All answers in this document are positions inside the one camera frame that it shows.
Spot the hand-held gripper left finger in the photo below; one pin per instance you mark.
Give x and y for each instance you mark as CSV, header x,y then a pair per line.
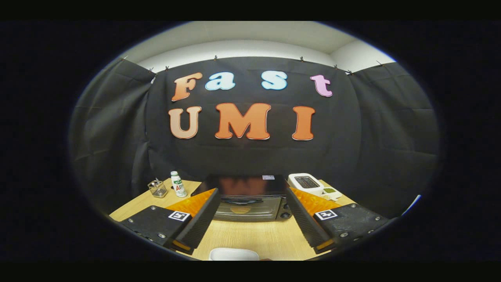
x,y
201,223

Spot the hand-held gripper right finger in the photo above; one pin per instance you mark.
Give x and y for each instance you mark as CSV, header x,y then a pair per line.
x,y
305,223

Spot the round brown bread bun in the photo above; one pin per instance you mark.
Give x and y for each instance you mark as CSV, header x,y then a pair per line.
x,y
240,210

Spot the black toaster oven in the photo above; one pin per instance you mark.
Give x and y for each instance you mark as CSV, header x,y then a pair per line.
x,y
250,186

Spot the white bread toaster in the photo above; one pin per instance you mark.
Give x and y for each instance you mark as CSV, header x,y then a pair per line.
x,y
306,181

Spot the small white dish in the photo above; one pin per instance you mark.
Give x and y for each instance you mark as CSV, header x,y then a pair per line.
x,y
330,192

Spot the white drink bottle green label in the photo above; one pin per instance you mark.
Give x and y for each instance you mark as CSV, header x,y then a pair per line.
x,y
179,186

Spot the white square plate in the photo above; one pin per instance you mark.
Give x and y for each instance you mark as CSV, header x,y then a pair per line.
x,y
234,254

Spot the black backdrop cloth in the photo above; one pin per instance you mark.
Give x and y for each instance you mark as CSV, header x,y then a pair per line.
x,y
250,156

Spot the row of small cloth clips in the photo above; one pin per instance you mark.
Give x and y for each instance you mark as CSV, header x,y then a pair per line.
x,y
215,58

